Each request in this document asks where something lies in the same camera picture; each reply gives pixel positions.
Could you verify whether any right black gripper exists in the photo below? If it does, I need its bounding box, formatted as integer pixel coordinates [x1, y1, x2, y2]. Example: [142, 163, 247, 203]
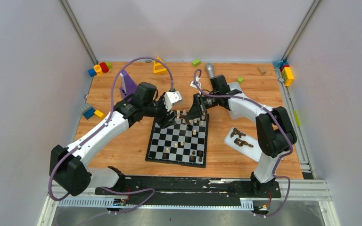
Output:
[184, 92, 219, 121]

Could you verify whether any black white chessboard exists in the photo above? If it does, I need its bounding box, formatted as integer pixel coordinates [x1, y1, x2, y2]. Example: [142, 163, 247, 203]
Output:
[145, 114, 210, 168]

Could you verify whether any silver microphone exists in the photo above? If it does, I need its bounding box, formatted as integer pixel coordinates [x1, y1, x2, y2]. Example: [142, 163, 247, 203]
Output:
[205, 63, 215, 79]

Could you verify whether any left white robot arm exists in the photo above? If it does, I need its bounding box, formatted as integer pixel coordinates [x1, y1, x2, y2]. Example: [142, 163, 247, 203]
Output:
[49, 82, 182, 196]

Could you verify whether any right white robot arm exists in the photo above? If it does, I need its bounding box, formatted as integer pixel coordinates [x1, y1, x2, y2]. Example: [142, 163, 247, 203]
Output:
[185, 75, 297, 197]

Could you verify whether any dark chess pieces pile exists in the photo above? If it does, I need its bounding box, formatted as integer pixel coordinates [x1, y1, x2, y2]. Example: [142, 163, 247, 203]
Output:
[230, 128, 254, 148]

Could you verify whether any white box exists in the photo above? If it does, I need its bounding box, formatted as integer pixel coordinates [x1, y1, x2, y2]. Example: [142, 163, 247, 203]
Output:
[227, 82, 253, 120]

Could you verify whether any green block top centre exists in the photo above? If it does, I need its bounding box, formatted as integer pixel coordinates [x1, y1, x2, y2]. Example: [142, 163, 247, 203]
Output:
[191, 59, 201, 67]

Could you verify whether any purple metronome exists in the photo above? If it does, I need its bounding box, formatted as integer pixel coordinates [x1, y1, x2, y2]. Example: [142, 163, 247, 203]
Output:
[119, 70, 137, 99]

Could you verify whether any yellow triangle toy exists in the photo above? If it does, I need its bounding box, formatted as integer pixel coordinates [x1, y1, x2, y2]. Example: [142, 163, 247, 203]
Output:
[152, 57, 168, 75]

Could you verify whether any white box lid tray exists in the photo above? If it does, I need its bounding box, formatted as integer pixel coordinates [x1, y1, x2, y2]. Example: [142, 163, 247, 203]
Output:
[224, 127, 262, 162]

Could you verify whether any small yellow block left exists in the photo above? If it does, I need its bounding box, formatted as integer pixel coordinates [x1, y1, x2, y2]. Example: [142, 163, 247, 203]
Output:
[94, 110, 105, 119]

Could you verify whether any brown wooden block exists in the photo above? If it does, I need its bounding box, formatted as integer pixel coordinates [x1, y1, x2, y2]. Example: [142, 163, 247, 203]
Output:
[257, 66, 267, 75]

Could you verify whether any red cylinder block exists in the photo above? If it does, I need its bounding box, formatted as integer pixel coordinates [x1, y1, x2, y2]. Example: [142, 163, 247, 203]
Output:
[99, 62, 109, 73]

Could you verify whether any grey blue brick left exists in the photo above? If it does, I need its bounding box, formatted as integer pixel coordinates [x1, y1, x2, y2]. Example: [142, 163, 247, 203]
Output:
[78, 103, 95, 120]

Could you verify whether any yellow cylinder block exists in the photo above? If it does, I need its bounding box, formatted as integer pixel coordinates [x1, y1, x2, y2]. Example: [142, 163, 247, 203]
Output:
[94, 65, 103, 76]

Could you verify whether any blue block left corner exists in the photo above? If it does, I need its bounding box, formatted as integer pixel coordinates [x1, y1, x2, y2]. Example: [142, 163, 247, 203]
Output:
[87, 68, 97, 77]

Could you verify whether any yellow brick stack right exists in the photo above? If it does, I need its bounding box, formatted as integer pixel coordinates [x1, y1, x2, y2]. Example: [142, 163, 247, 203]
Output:
[281, 66, 294, 87]

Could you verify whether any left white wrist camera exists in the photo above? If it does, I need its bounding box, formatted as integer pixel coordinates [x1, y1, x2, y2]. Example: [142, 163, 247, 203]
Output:
[164, 91, 182, 112]

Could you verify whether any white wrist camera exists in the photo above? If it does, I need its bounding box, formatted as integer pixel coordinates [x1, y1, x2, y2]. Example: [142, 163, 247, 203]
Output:
[190, 81, 201, 89]
[164, 91, 182, 112]

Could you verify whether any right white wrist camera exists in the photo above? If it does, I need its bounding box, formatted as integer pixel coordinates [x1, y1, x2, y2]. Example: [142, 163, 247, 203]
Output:
[190, 81, 201, 89]

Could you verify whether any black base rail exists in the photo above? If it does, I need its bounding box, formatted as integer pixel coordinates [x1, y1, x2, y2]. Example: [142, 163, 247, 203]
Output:
[112, 176, 281, 207]

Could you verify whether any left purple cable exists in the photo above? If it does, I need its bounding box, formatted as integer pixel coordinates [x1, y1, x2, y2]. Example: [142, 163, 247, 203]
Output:
[48, 56, 174, 216]

